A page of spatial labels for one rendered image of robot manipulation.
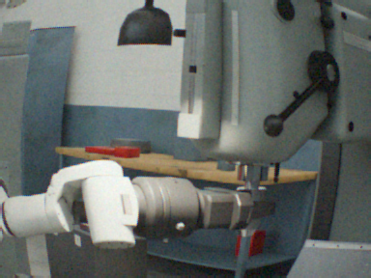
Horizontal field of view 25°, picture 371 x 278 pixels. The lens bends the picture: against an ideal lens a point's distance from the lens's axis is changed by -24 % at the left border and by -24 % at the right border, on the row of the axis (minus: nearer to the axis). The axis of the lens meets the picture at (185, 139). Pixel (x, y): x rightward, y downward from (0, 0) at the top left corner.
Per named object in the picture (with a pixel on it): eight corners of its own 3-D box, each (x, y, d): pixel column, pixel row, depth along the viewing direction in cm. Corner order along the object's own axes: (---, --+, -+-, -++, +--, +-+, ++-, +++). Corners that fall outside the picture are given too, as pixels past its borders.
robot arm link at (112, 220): (166, 168, 137) (92, 164, 132) (178, 241, 134) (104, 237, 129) (130, 191, 147) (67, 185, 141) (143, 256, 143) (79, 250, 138)
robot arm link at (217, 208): (258, 181, 140) (181, 181, 134) (248, 244, 140) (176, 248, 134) (212, 173, 151) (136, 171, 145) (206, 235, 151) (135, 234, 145)
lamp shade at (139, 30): (111, 45, 124) (118, 6, 124) (123, 46, 131) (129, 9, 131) (165, 44, 123) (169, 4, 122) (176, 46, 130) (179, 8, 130)
